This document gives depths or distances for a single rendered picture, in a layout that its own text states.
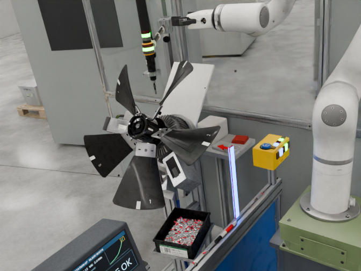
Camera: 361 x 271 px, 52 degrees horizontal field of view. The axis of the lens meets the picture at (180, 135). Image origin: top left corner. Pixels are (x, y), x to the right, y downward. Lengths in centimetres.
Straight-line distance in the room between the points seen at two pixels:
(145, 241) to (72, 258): 198
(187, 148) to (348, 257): 67
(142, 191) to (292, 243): 65
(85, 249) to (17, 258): 225
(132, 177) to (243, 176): 100
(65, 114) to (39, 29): 96
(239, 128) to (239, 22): 117
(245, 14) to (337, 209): 68
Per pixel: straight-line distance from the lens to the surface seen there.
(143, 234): 298
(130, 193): 162
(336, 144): 121
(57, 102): 449
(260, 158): 165
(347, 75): 123
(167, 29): 207
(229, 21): 121
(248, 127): 224
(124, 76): 183
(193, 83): 190
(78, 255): 95
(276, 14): 126
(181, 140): 152
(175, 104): 192
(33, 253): 318
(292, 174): 225
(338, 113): 111
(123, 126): 194
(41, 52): 439
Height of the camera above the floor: 184
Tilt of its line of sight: 25 degrees down
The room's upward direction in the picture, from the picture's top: 8 degrees counter-clockwise
